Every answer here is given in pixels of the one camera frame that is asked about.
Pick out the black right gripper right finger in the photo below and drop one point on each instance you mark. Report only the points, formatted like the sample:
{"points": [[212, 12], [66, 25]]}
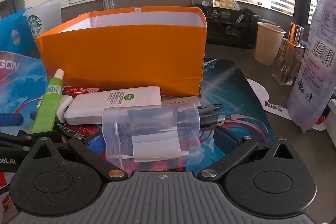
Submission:
{"points": [[237, 151]]}

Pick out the clear plastic cotton swab jar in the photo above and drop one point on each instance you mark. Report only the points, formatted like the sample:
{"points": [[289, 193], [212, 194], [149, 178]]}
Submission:
{"points": [[149, 138]]}

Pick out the grey black pen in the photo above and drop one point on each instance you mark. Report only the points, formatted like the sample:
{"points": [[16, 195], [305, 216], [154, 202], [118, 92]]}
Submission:
{"points": [[209, 109], [213, 120]]}

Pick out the green glue stick tube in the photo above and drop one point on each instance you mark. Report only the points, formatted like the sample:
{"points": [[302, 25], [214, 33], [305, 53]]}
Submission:
{"points": [[46, 114]]}

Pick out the red lighter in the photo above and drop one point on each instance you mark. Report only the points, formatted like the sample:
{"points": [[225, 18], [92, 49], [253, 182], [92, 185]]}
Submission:
{"points": [[75, 91]]}

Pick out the colourful AGON mouse mat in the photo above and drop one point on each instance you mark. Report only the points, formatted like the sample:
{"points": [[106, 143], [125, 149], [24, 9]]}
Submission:
{"points": [[24, 81]]}

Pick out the blue paper bag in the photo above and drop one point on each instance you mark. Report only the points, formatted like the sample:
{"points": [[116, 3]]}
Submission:
{"points": [[16, 35]]}

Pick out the purple white plastic package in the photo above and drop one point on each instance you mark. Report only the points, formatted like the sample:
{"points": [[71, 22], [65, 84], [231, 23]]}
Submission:
{"points": [[315, 81]]}

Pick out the orange cardboard box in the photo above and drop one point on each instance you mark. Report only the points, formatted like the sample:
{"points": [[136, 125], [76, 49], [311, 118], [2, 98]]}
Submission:
{"points": [[133, 47]]}

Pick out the Starbucks plastic cup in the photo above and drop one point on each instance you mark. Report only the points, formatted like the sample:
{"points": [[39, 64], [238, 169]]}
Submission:
{"points": [[43, 17]]}

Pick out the beige paper cup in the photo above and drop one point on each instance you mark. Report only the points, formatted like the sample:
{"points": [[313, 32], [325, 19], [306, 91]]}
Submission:
{"points": [[269, 38]]}

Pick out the black mesh desk organizer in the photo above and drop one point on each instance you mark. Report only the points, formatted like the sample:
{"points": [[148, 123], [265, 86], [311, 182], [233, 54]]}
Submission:
{"points": [[231, 28]]}

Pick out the yellow toy brick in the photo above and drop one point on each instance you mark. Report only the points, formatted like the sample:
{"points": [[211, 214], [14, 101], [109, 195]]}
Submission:
{"points": [[226, 4]]}

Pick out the white box behind orange box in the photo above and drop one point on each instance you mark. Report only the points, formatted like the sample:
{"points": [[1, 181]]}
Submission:
{"points": [[108, 4]]}

